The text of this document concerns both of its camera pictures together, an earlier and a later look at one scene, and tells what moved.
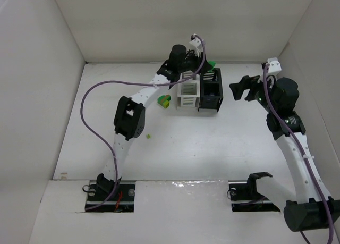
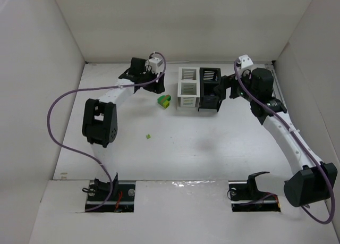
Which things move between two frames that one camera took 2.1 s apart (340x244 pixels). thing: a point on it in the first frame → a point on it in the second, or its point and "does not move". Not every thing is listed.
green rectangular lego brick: [161, 99] does not move
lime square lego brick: [166, 103] does not move
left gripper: [200, 62] → [155, 80]
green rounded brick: [163, 98] does not move
